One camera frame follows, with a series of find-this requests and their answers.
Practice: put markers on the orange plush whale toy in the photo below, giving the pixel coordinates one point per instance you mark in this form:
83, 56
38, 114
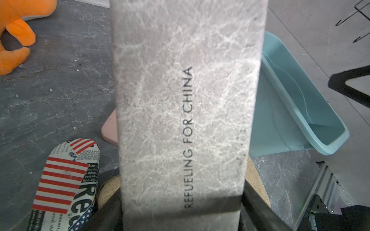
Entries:
14, 17

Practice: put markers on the grey marble glasses case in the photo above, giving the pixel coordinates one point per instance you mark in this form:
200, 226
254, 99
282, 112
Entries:
186, 76

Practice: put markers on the black wire hook rack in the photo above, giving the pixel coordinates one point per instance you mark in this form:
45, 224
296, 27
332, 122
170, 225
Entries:
357, 21

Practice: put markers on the metal base rail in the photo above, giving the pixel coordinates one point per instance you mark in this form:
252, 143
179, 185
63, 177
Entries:
326, 195

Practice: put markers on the flag newspaper print case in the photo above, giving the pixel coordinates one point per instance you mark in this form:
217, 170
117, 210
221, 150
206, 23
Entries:
66, 194

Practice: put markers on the pink hard glasses case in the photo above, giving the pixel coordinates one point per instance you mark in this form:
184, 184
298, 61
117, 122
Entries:
109, 129

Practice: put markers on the teal plastic storage box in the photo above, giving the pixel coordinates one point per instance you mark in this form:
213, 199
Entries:
290, 112

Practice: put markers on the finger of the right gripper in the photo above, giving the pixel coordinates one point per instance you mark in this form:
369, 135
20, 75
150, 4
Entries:
337, 82

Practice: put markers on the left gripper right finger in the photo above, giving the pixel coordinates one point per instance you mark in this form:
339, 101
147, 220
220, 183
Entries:
261, 215

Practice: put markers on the tan fabric case centre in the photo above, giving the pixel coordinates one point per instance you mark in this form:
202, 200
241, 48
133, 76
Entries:
252, 177

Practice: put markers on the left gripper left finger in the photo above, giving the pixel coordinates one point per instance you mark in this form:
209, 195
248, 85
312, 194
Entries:
107, 218

